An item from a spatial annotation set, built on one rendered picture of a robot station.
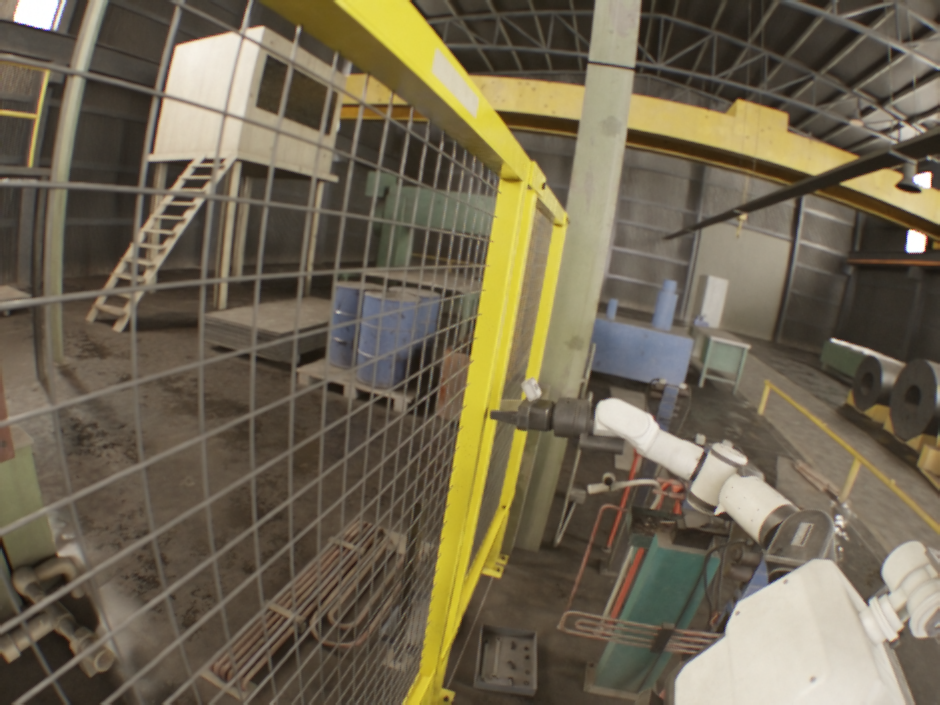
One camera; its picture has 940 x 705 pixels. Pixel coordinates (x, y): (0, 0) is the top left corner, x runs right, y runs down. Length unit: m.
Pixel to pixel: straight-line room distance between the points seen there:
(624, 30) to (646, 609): 2.65
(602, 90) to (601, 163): 0.39
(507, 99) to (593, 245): 11.18
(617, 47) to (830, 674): 2.56
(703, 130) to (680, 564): 12.16
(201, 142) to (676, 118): 10.87
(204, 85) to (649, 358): 8.81
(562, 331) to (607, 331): 4.44
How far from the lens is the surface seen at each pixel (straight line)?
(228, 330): 5.89
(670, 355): 6.97
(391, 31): 0.39
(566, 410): 1.01
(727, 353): 8.68
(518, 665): 2.22
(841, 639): 0.61
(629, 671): 2.16
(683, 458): 1.00
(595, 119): 2.50
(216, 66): 9.51
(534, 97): 13.29
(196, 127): 9.40
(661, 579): 1.83
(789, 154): 13.85
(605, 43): 2.66
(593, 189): 2.41
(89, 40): 5.76
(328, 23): 0.36
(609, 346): 6.87
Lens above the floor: 1.66
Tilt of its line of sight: 13 degrees down
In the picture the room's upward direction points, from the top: 9 degrees clockwise
